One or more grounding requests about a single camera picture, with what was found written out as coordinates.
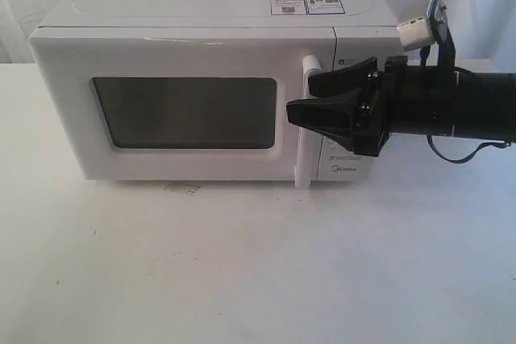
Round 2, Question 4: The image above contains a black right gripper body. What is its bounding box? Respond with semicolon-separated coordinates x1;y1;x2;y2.
352;56;408;157

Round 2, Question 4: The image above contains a white microwave door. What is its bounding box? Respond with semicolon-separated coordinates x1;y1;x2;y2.
29;27;335;188

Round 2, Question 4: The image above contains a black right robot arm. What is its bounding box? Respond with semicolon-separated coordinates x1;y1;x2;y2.
286;56;515;157

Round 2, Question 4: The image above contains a white microwave oven body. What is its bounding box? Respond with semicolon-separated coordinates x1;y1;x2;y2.
30;0;402;185

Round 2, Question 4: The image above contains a black camera cable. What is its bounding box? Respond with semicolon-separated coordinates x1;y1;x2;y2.
417;44;515;162

